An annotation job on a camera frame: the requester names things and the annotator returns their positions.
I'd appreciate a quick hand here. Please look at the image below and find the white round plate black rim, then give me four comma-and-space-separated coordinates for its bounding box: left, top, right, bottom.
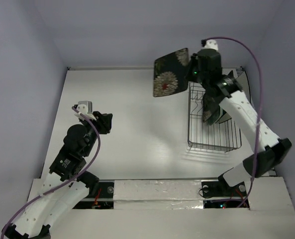
218, 69, 249, 124

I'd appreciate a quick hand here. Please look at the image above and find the black floral square plate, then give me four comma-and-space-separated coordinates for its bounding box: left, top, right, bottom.
153, 48, 189, 98

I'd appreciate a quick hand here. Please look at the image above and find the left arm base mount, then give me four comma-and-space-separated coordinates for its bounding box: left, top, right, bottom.
73, 180, 114, 210

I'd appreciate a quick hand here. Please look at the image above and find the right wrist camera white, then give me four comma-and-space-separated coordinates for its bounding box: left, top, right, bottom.
201, 39, 219, 51

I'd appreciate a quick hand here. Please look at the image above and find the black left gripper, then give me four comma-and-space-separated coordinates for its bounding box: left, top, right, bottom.
81, 110, 113, 155

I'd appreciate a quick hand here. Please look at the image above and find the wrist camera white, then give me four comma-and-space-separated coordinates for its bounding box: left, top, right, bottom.
201, 39, 219, 51
74, 101, 94, 119

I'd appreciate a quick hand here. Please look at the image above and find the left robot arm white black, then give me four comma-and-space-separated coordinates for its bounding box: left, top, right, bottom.
1, 104, 113, 239

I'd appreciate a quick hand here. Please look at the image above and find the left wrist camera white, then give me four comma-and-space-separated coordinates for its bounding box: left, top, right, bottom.
74, 101, 94, 119

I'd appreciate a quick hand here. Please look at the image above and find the teal green square plate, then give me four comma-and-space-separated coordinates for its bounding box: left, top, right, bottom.
207, 106, 231, 125

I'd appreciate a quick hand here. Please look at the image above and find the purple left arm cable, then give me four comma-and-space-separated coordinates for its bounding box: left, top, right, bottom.
0, 106, 101, 237

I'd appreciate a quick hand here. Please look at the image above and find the grey wire dish rack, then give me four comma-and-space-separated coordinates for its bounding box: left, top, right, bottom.
188, 83, 242, 152

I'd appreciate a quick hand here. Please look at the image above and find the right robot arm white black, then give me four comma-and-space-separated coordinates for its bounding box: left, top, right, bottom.
187, 47, 292, 195

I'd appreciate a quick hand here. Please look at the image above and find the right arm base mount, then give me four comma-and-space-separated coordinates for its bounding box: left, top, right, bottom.
198, 181, 249, 209

